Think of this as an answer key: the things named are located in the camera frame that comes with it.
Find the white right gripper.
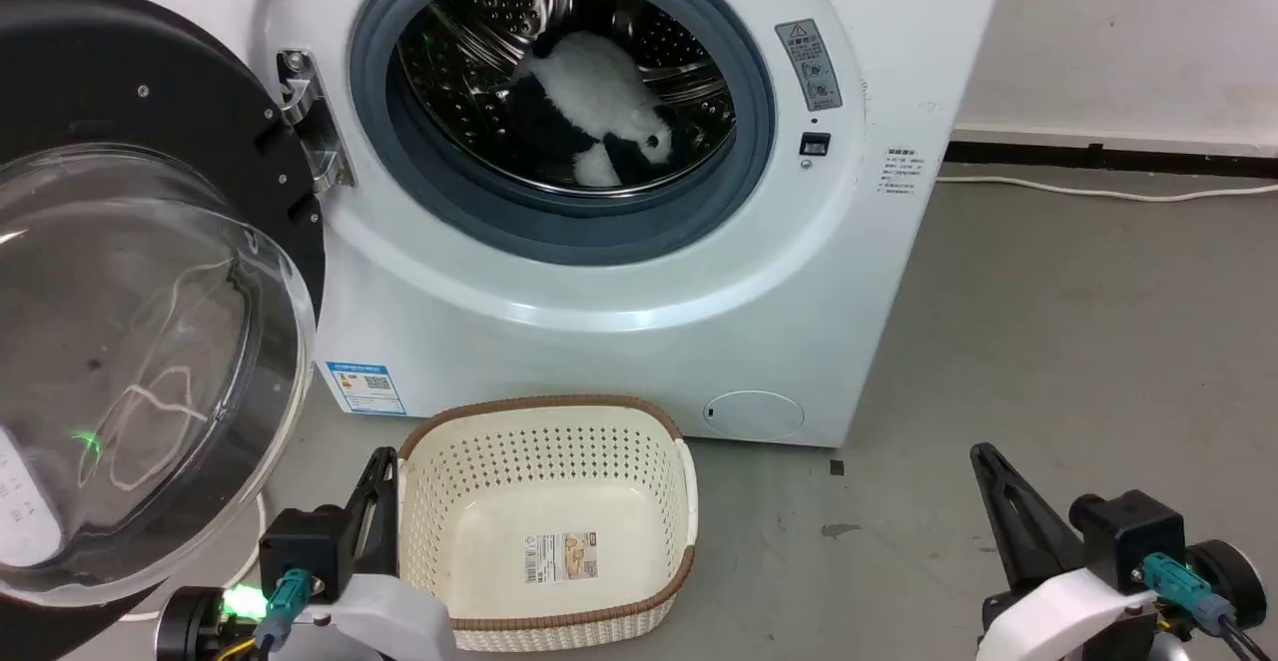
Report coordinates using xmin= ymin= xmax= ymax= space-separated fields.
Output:
xmin=969 ymin=441 xmax=1160 ymax=661

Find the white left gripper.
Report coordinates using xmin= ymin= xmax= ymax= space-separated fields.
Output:
xmin=298 ymin=446 xmax=461 ymax=661

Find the white front-load washing machine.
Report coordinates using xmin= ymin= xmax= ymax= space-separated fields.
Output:
xmin=105 ymin=0 xmax=1014 ymax=449

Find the chrome door hinge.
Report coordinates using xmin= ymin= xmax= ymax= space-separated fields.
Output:
xmin=277 ymin=49 xmax=357 ymax=193

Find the black round glass washer door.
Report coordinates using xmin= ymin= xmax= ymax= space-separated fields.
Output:
xmin=0 ymin=0 xmax=327 ymax=661

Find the blue energy label sticker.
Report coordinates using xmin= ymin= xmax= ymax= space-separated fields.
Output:
xmin=321 ymin=360 xmax=408 ymax=416

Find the cream laundry basket brown rim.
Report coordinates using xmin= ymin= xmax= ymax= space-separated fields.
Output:
xmin=396 ymin=394 xmax=698 ymax=653

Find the paper product label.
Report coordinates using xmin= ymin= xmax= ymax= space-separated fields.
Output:
xmin=524 ymin=531 xmax=598 ymax=584

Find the round white filter cover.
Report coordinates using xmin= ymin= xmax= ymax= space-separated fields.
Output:
xmin=702 ymin=389 xmax=806 ymax=439

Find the black baseboard strip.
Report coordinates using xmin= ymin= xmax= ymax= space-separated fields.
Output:
xmin=944 ymin=140 xmax=1278 ymax=181

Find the small text sticker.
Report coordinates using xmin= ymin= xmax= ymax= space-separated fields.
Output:
xmin=879 ymin=147 xmax=928 ymax=198

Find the steel perforated washer drum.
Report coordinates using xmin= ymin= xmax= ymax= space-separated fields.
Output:
xmin=397 ymin=0 xmax=738 ymax=198

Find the black and white panda plush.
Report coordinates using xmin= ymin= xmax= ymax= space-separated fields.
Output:
xmin=504 ymin=30 xmax=690 ymax=190

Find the grey warning label sticker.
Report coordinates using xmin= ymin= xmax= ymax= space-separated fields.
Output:
xmin=776 ymin=19 xmax=843 ymax=113

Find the teal left connector cable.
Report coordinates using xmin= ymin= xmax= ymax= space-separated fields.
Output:
xmin=253 ymin=568 xmax=314 ymax=654

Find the teal connector cable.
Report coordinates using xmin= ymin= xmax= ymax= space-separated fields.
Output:
xmin=1142 ymin=553 xmax=1278 ymax=661
xmin=253 ymin=568 xmax=314 ymax=654

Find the teal right connector cable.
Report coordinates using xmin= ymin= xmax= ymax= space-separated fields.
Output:
xmin=1142 ymin=553 xmax=1278 ymax=661

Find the white floor cable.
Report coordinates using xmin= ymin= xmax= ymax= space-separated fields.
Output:
xmin=936 ymin=175 xmax=1278 ymax=204

